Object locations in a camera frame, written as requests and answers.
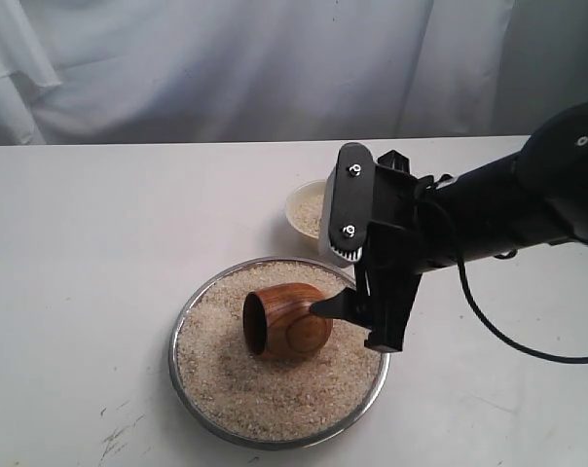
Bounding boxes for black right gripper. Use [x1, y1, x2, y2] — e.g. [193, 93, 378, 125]
[310, 150, 450, 353]

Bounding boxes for brown wooden cup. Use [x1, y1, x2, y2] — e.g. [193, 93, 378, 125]
[242, 282, 333, 361]

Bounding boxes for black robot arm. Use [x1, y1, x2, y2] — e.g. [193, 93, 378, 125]
[311, 102, 588, 353]

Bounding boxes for small cream ceramic bowl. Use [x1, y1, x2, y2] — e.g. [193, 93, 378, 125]
[285, 180, 326, 242]

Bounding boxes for large steel rice plate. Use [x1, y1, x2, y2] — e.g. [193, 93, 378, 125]
[168, 257, 389, 450]

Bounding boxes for white backdrop cloth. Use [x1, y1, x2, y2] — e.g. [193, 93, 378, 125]
[0, 1, 588, 145]

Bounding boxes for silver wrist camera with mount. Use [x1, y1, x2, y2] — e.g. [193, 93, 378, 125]
[318, 142, 375, 268]

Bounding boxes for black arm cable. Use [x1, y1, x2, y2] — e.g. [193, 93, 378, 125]
[420, 172, 588, 365]

